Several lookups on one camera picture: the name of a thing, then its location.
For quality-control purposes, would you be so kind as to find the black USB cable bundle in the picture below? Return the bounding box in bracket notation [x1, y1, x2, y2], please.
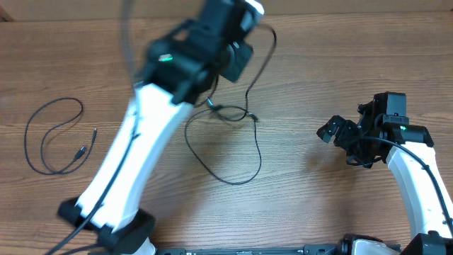
[197, 23, 277, 123]

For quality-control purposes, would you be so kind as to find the separated black USB cable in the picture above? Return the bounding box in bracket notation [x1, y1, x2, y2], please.
[183, 104, 263, 186]

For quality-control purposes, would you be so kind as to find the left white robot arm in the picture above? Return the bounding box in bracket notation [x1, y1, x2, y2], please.
[59, 0, 264, 254]

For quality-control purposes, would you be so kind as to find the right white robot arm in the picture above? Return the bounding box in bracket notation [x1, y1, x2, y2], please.
[316, 92, 452, 254]

